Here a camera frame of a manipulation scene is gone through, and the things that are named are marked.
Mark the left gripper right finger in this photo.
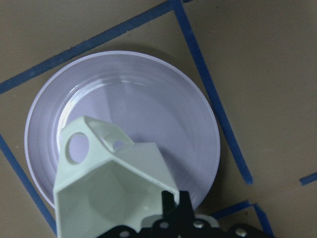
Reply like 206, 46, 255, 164
178, 191, 195, 222

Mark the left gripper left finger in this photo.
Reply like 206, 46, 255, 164
161, 191, 177, 222

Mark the white faceted cup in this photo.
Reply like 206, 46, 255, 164
53, 116, 179, 238

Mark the lilac plate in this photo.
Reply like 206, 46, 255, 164
24, 51, 220, 208

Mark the brown paper table cover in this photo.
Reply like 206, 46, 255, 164
0, 0, 317, 238

